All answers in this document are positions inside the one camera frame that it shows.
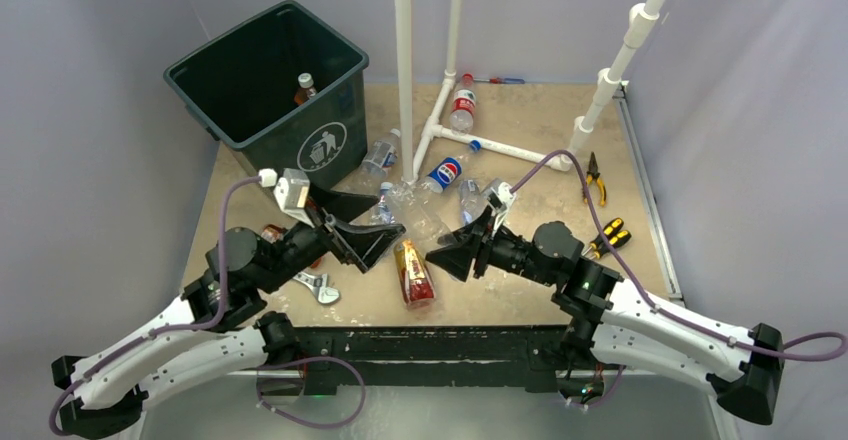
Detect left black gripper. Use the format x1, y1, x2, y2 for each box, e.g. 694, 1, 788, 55
258, 177, 406, 293

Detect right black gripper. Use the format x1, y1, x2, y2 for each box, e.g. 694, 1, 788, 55
428, 205, 556, 287

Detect long crushed clear bottle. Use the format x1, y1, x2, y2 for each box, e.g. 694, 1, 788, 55
386, 183, 456, 252

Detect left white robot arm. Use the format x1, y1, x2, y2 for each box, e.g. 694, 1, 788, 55
48, 173, 405, 439

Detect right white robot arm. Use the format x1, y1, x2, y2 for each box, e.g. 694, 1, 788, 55
426, 212, 784, 425

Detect clear bottle near bin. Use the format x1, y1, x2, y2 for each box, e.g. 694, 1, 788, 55
358, 128, 401, 183

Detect dark green trash bin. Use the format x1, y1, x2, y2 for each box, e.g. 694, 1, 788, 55
163, 0, 369, 188

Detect clear bottle white cap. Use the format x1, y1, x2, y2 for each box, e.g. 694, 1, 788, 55
370, 182, 396, 225

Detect blue label water bottle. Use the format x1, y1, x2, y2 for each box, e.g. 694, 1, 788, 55
458, 179, 486, 225

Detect yellow red tea bottle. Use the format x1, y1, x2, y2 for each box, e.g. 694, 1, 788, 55
393, 239, 436, 309

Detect small pepsi bottle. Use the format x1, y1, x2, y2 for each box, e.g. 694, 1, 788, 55
417, 140, 482, 193

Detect red cap tea bottle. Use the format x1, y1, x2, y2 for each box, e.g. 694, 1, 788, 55
260, 224, 287, 243

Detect red label water bottle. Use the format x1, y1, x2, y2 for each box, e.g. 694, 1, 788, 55
448, 73, 477, 134

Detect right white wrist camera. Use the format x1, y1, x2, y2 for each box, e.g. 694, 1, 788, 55
481, 178, 516, 231

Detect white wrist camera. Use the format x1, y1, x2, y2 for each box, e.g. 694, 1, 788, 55
481, 178, 516, 231
257, 168, 314, 227

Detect red handle adjustable wrench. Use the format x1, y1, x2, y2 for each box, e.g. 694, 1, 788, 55
293, 272, 341, 306

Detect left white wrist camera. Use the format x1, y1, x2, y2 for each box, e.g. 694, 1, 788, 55
257, 168, 314, 227

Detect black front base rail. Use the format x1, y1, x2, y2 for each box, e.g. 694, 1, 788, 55
297, 325, 594, 395

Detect purple cable loop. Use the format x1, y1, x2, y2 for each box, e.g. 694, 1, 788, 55
254, 356, 367, 430

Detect yellow handle pliers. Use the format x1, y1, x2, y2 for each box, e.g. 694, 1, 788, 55
585, 151, 607, 207

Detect white PVC pipe frame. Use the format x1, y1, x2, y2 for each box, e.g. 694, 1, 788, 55
394, 0, 666, 183

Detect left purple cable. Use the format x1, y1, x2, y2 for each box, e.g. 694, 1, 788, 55
47, 175, 263, 437

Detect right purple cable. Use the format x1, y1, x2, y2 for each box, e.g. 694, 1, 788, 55
510, 150, 848, 363

